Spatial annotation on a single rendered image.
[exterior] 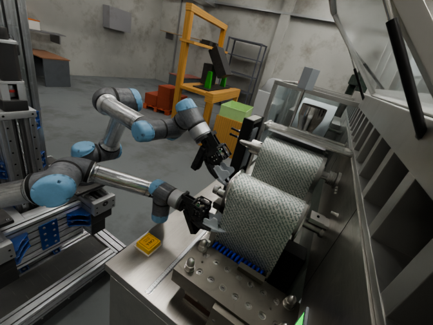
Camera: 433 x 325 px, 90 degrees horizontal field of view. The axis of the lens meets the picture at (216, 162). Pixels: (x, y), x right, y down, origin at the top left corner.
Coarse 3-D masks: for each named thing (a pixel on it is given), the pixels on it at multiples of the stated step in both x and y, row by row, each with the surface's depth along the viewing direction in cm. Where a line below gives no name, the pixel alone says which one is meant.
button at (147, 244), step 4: (144, 236) 92; (148, 236) 92; (152, 236) 92; (140, 240) 89; (144, 240) 90; (148, 240) 90; (152, 240) 91; (156, 240) 91; (140, 244) 87; (144, 244) 88; (148, 244) 88; (152, 244) 89; (156, 244) 89; (140, 248) 88; (144, 248) 87; (148, 248) 87; (152, 248) 87; (148, 252) 86
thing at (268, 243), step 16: (224, 208) 78; (224, 224) 80; (240, 224) 76; (256, 224) 73; (224, 240) 82; (240, 240) 78; (256, 240) 75; (272, 240) 72; (288, 240) 69; (240, 256) 81; (256, 256) 77; (272, 256) 74
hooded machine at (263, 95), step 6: (276, 78) 687; (264, 84) 686; (270, 84) 675; (258, 90) 696; (264, 90) 690; (270, 90) 680; (258, 96) 701; (264, 96) 691; (258, 102) 706; (264, 102) 695; (258, 108) 712; (264, 108) 701; (252, 114) 730; (258, 114) 717
